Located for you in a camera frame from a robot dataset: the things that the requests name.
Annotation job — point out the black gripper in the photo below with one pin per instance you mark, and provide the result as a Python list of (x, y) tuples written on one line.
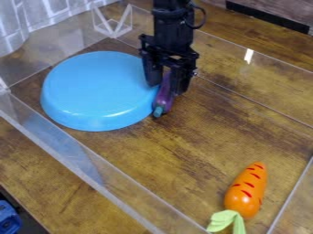
[(168, 47)]

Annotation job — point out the purple toy eggplant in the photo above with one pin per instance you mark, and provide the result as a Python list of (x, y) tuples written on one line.
[(165, 97)]

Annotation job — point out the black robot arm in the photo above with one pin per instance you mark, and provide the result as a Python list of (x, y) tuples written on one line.
[(200, 13)]

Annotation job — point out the blue upturned tray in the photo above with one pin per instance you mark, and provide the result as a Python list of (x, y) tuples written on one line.
[(96, 92)]

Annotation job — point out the black bar in background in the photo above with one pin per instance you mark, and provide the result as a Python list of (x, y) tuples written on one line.
[(277, 20)]

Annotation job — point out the orange toy carrot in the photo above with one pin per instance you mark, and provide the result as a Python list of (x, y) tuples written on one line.
[(243, 200)]

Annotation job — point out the blue object at corner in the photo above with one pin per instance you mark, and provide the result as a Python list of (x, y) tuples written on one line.
[(10, 219)]

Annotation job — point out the clear acrylic corner bracket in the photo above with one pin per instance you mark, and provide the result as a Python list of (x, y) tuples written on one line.
[(110, 27)]

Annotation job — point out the clear acrylic enclosure wall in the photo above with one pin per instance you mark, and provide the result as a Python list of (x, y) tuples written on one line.
[(156, 176)]

